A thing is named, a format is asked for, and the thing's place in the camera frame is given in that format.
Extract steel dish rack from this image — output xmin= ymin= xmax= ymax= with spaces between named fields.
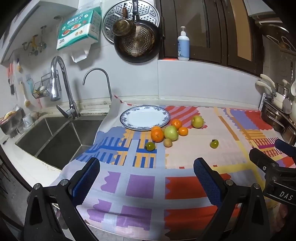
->
xmin=0 ymin=108 xmax=26 ymax=135

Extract stainless steel sink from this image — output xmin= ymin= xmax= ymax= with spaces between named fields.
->
xmin=15 ymin=115 xmax=108 ymax=171

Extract steel pot rack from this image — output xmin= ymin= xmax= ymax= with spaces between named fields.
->
xmin=260 ymin=93 xmax=296 ymax=144

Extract small copper pot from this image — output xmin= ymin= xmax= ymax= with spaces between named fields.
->
xmin=112 ymin=2 xmax=136 ymax=37

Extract yellow apple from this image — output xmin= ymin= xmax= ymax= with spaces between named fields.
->
xmin=191 ymin=115 xmax=204 ymax=128

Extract green paper towel pack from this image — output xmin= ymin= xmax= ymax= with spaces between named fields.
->
xmin=56 ymin=6 xmax=102 ymax=63

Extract chrome pull-down faucet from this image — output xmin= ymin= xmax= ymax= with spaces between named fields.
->
xmin=50 ymin=56 xmax=81 ymax=120

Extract thin gooseneck faucet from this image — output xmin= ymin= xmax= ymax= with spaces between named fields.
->
xmin=83 ymin=68 xmax=112 ymax=108

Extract dark wooden cabinet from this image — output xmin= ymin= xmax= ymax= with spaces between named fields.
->
xmin=155 ymin=0 xmax=264 ymax=77

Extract yellow wall hooks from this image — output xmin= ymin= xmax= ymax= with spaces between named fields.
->
xmin=22 ymin=25 xmax=48 ymax=57

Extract perforated steel steamer plate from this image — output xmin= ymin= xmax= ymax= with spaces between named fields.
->
xmin=102 ymin=0 xmax=160 ymax=43

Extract black frying pan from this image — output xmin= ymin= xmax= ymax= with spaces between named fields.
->
xmin=114 ymin=0 xmax=163 ymax=64

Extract blue rimmed white plate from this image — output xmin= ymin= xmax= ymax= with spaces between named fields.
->
xmin=120 ymin=105 xmax=171 ymax=131

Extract black wire basket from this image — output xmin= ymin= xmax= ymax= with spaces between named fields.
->
xmin=32 ymin=73 xmax=58 ymax=99

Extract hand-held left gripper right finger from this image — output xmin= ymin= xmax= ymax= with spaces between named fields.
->
xmin=193 ymin=158 xmax=274 ymax=241

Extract white handled dish brush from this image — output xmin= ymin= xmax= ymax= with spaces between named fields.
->
xmin=20 ymin=81 xmax=33 ymax=108

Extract green apple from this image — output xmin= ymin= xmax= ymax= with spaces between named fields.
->
xmin=164 ymin=125 xmax=179 ymax=141

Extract white ladle handles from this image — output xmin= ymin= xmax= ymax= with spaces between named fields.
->
xmin=255 ymin=74 xmax=276 ymax=93

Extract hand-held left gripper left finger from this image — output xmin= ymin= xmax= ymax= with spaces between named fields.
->
xmin=23 ymin=157 xmax=101 ymax=241

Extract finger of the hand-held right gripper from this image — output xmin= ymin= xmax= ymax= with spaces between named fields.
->
xmin=275 ymin=138 xmax=296 ymax=163
xmin=249 ymin=148 xmax=281 ymax=174

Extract white mug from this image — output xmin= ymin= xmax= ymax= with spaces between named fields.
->
xmin=22 ymin=113 xmax=33 ymax=127

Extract large orange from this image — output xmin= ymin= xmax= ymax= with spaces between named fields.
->
xmin=151 ymin=129 xmax=164 ymax=143

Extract white pump bottle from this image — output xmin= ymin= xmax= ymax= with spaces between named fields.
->
xmin=177 ymin=26 xmax=190 ymax=61

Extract colourful patterned tablecloth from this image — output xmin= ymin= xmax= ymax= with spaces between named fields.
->
xmin=50 ymin=93 xmax=296 ymax=241

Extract person's right hand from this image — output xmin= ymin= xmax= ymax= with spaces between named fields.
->
xmin=276 ymin=203 xmax=292 ymax=232

